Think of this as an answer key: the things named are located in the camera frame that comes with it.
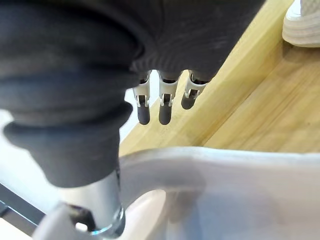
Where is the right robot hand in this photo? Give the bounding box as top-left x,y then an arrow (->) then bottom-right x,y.
0,0 -> 266,237

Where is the white slipper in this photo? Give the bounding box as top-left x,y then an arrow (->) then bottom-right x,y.
31,146 -> 320,240

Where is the wooden shoe rack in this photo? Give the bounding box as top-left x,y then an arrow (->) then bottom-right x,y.
117,0 -> 320,158

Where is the white sneaker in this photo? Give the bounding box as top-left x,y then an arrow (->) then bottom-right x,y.
281,0 -> 320,48

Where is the black metal frame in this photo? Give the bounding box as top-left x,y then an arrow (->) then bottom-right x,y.
0,182 -> 47,237

